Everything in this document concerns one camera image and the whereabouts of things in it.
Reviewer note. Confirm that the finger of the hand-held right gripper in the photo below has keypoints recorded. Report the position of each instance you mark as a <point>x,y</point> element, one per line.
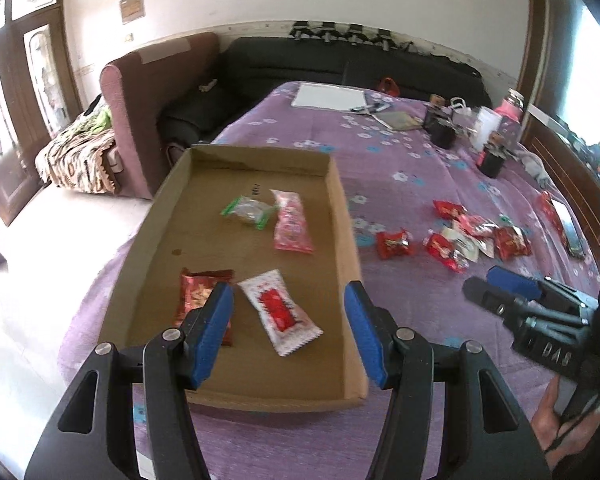
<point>515,282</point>
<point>490,300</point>

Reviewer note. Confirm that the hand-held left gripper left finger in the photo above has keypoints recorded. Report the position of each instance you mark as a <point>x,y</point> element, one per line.
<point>212,335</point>

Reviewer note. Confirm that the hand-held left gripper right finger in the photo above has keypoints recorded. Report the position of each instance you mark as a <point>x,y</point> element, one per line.
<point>365,335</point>

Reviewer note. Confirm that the red and gold snack packet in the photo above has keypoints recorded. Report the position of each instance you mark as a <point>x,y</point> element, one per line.
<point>197,290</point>

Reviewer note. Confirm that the white and red snack packet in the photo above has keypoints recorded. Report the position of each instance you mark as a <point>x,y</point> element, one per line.
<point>277,310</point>

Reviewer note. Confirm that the shallow cardboard box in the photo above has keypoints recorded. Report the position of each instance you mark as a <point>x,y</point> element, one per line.
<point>230,240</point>

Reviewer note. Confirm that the green and white snack packet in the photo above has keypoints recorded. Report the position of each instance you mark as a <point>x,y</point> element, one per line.
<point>247,210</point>

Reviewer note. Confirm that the person's right hand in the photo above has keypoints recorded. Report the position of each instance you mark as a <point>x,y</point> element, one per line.
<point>547,425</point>

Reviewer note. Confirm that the pink and red snack packet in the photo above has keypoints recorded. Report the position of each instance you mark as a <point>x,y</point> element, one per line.
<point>477,225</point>

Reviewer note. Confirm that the smartphone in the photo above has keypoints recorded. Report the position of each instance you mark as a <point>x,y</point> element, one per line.
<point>569,227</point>

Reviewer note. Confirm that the black cup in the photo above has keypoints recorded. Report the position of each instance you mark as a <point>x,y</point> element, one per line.
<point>491,162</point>
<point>442,132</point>

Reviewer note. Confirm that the wooden headboard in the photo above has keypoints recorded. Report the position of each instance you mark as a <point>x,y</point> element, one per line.
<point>562,155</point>

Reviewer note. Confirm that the white paper bag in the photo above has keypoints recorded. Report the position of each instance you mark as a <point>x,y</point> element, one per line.
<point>482,127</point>

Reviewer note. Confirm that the pink bottle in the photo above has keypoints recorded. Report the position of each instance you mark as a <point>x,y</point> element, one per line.
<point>510,110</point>

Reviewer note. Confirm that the grey notebook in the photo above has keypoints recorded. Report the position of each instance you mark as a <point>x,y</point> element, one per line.
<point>397,120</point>

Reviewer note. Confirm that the patterned brown throw blanket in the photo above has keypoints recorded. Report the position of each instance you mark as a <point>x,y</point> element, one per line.
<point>75,152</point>

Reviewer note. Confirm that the small red bag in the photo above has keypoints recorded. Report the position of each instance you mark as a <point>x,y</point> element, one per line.
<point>389,86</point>

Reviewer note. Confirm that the maroon armchair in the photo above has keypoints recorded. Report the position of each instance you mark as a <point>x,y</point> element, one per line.
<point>145,105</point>

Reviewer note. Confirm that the white paper sheet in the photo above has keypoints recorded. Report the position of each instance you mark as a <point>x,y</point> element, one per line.
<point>327,95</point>

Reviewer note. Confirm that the black sofa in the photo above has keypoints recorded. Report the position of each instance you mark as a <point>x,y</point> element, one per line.
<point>300,67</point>

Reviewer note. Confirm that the wooden glass door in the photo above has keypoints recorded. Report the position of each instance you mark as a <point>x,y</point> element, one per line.
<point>15,100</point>

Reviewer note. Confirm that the wall plaque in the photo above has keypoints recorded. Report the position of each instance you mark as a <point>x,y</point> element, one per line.
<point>132,8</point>

